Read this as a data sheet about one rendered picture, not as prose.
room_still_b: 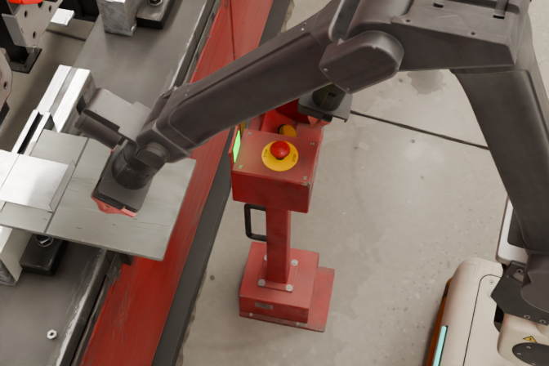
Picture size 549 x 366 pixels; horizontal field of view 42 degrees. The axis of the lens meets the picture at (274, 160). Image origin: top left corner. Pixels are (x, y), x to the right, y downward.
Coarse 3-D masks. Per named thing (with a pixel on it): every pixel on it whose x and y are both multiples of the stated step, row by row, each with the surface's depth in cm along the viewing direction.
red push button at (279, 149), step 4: (272, 144) 140; (276, 144) 140; (280, 144) 140; (284, 144) 140; (272, 148) 139; (276, 148) 139; (280, 148) 139; (284, 148) 139; (288, 148) 139; (272, 152) 139; (276, 152) 139; (280, 152) 139; (284, 152) 139; (288, 152) 139; (276, 156) 139; (280, 156) 138; (284, 156) 139
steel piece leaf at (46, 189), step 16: (16, 160) 114; (32, 160) 114; (16, 176) 113; (32, 176) 113; (48, 176) 113; (64, 176) 110; (0, 192) 111; (16, 192) 111; (32, 192) 111; (48, 192) 111; (48, 208) 110
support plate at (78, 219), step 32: (64, 160) 115; (96, 160) 115; (192, 160) 115; (160, 192) 111; (0, 224) 109; (32, 224) 108; (64, 224) 108; (96, 224) 108; (128, 224) 108; (160, 224) 108; (160, 256) 105
